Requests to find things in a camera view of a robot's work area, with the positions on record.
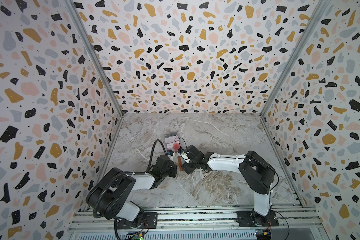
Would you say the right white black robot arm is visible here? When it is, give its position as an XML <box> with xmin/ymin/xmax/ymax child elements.
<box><xmin>178</xmin><ymin>146</ymin><xmax>280</xmax><ymax>228</ymax></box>

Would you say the white ventilation grille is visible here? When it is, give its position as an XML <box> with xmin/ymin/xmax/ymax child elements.
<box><xmin>75</xmin><ymin>230</ymin><xmax>257</xmax><ymax>240</ymax></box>

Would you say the brown leather card holder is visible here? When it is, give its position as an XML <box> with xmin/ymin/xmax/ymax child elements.
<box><xmin>177</xmin><ymin>156</ymin><xmax>184</xmax><ymax>171</ymax></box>

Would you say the aluminium mounting rail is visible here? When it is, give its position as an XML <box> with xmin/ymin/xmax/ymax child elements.
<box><xmin>68</xmin><ymin>205</ymin><xmax>323</xmax><ymax>233</ymax></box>

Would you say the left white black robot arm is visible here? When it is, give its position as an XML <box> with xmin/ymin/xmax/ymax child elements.
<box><xmin>86</xmin><ymin>155</ymin><xmax>178</xmax><ymax>228</ymax></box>

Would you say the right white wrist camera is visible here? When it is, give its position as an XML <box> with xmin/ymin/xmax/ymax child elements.
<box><xmin>179</xmin><ymin>148</ymin><xmax>190</xmax><ymax>164</ymax></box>

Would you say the clear plastic card box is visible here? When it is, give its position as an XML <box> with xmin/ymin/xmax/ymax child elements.
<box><xmin>165</xmin><ymin>132</ymin><xmax>180</xmax><ymax>152</ymax></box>

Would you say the pink white VIP card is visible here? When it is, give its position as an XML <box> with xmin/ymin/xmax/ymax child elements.
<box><xmin>165</xmin><ymin>135</ymin><xmax>179</xmax><ymax>144</ymax></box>

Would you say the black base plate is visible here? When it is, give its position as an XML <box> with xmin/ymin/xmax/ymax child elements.
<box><xmin>236</xmin><ymin>210</ymin><xmax>279</xmax><ymax>227</ymax></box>
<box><xmin>114</xmin><ymin>212</ymin><xmax>158</xmax><ymax>231</ymax></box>

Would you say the black corrugated cable conduit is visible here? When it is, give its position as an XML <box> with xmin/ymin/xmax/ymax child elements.
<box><xmin>92</xmin><ymin>139</ymin><xmax>169</xmax><ymax>219</ymax></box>

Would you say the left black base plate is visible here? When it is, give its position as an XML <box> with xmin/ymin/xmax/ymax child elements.
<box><xmin>114</xmin><ymin>212</ymin><xmax>158</xmax><ymax>231</ymax></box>

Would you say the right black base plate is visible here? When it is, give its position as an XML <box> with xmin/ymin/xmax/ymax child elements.
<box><xmin>236</xmin><ymin>210</ymin><xmax>279</xmax><ymax>227</ymax></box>

